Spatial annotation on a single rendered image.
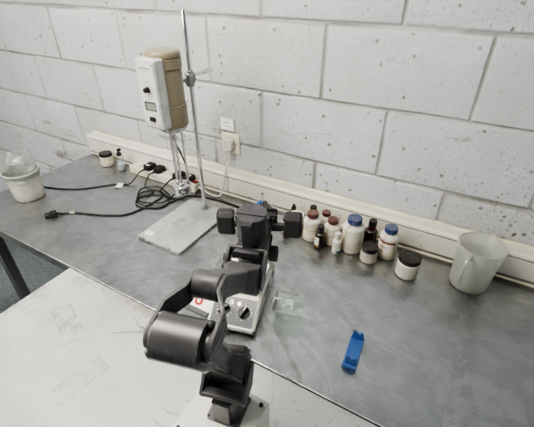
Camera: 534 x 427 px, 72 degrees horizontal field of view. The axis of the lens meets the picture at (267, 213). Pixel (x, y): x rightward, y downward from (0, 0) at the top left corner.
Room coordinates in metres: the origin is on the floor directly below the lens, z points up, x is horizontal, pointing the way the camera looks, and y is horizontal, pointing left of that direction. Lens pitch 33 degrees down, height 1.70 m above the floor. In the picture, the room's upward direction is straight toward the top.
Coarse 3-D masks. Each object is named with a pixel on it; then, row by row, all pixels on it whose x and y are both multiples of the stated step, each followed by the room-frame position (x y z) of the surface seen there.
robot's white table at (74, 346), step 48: (48, 288) 0.80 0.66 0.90; (96, 288) 0.80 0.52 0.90; (0, 336) 0.62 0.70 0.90; (48, 336) 0.62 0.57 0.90; (96, 336) 0.62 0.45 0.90; (0, 384) 0.49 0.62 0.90; (48, 384) 0.49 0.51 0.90; (96, 384) 0.49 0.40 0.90; (144, 384) 0.49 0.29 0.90; (192, 384) 0.49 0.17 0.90; (288, 384) 0.49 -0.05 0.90
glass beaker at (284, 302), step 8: (280, 296) 0.70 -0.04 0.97; (288, 296) 0.70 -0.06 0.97; (296, 296) 0.70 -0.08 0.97; (304, 296) 0.72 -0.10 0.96; (272, 304) 0.69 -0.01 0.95; (280, 304) 0.68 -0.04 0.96; (288, 304) 0.68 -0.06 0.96; (296, 304) 0.67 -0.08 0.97; (304, 304) 0.71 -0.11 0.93; (280, 312) 0.68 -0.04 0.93; (288, 312) 0.67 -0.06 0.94; (296, 312) 0.66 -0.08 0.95
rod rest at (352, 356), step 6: (354, 330) 0.61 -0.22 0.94; (354, 336) 0.61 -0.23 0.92; (360, 336) 0.60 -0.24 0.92; (354, 342) 0.60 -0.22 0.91; (360, 342) 0.60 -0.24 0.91; (348, 348) 0.58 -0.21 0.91; (354, 348) 0.58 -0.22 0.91; (360, 348) 0.58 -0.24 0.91; (348, 354) 0.56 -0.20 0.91; (354, 354) 0.56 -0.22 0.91; (348, 360) 0.54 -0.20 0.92; (354, 360) 0.53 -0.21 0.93; (342, 366) 0.53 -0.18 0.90; (348, 366) 0.53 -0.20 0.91; (354, 366) 0.53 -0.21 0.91
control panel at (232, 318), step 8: (216, 304) 0.69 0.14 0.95; (232, 304) 0.68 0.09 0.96; (248, 304) 0.68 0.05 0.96; (256, 304) 0.68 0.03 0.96; (216, 312) 0.67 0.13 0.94; (232, 312) 0.67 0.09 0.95; (216, 320) 0.65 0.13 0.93; (232, 320) 0.65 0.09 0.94; (240, 320) 0.65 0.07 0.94; (248, 320) 0.64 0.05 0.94
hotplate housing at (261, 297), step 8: (264, 288) 0.73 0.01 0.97; (232, 296) 0.70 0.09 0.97; (240, 296) 0.70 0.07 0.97; (248, 296) 0.70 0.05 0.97; (264, 296) 0.73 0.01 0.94; (256, 312) 0.66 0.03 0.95; (256, 320) 0.65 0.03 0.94; (232, 328) 0.63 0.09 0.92; (240, 328) 0.63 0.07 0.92; (248, 328) 0.63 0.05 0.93
